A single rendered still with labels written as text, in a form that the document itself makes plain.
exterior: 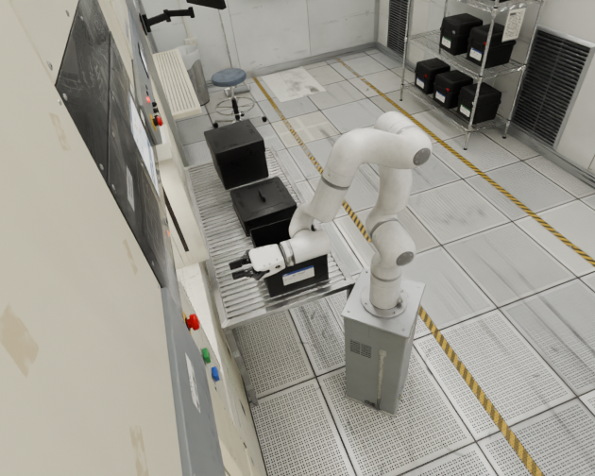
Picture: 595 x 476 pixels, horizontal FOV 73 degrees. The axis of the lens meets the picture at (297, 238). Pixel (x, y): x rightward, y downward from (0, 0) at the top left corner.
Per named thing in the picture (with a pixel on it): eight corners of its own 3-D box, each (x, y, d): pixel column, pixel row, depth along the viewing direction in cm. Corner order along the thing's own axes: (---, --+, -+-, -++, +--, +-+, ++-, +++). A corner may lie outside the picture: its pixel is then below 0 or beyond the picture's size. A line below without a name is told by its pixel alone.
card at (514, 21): (519, 39, 313) (530, 0, 295) (501, 43, 310) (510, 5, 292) (517, 38, 315) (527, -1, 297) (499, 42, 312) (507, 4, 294)
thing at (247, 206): (300, 219, 209) (297, 199, 200) (246, 237, 203) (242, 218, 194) (281, 189, 230) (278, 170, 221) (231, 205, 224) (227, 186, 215)
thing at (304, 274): (270, 298, 174) (263, 272, 162) (255, 256, 193) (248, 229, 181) (330, 279, 178) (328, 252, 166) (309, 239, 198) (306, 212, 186)
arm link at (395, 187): (378, 262, 142) (359, 232, 153) (409, 253, 144) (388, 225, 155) (392, 133, 108) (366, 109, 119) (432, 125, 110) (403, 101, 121)
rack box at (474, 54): (461, 59, 355) (467, 26, 337) (489, 52, 359) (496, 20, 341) (483, 70, 333) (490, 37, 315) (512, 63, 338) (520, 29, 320)
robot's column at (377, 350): (409, 371, 223) (426, 284, 171) (395, 418, 206) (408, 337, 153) (361, 354, 234) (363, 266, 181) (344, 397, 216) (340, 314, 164)
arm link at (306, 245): (284, 233, 133) (294, 251, 127) (321, 221, 135) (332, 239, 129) (287, 250, 139) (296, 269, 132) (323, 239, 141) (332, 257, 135)
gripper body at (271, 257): (291, 272, 131) (258, 282, 129) (281, 251, 138) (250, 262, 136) (288, 256, 126) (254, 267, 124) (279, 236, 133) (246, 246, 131)
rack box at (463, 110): (452, 112, 388) (457, 86, 370) (478, 106, 392) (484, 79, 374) (471, 126, 367) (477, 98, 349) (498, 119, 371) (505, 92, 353)
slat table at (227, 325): (355, 368, 228) (355, 282, 175) (254, 407, 217) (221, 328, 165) (285, 228, 319) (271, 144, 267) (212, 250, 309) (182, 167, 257)
